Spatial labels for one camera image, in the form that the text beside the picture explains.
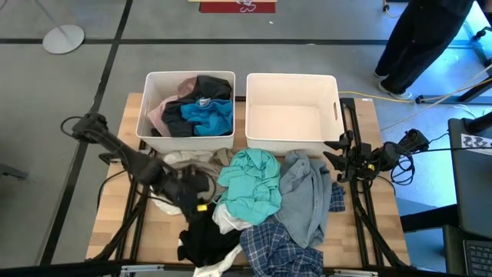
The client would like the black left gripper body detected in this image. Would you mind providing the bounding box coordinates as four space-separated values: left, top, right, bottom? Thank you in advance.
168 169 211 224

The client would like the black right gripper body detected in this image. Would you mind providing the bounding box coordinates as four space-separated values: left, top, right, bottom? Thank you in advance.
337 129 385 184

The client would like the beige garment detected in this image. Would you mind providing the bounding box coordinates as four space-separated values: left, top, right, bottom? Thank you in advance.
161 147 235 201

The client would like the teal garment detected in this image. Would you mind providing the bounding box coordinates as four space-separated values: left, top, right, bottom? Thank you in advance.
216 148 284 227

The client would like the bright blue garment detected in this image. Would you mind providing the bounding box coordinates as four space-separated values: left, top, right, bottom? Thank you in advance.
180 97 234 137

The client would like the pink garment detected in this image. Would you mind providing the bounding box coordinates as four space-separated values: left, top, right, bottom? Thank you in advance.
147 75 199 138

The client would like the blue plaid shirt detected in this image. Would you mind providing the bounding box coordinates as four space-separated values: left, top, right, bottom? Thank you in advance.
239 182 346 277

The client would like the white storage bin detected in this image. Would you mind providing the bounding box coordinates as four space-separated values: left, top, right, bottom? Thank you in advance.
244 72 346 157
136 70 236 154

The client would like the black garment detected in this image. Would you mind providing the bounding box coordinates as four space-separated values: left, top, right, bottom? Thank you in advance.
161 98 197 139

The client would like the black stand base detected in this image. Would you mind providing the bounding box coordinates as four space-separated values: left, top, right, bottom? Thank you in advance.
416 75 492 105

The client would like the black desk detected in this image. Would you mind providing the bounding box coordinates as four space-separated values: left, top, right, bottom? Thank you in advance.
447 117 492 239

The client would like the printed marker sheet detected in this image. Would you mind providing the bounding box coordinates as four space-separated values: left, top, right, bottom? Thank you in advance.
460 133 492 156

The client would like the person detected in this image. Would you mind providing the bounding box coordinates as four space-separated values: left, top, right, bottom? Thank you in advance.
373 0 492 101

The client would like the black laptop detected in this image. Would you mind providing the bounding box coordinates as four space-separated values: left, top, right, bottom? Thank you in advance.
441 224 492 277

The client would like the red floor mat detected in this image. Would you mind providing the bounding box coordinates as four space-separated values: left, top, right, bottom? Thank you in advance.
198 2 277 15

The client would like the grey chair leg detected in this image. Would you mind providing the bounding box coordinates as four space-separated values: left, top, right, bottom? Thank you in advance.
0 163 29 180

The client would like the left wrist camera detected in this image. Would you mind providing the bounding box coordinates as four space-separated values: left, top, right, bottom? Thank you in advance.
183 164 211 189

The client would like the black cable bundle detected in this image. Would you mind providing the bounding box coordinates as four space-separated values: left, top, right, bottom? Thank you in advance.
390 132 492 187

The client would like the yellow extension cable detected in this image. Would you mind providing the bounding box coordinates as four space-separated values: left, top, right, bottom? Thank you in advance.
337 76 492 105

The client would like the black frame crossbeam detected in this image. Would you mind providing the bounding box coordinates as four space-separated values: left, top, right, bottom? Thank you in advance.
0 259 424 277

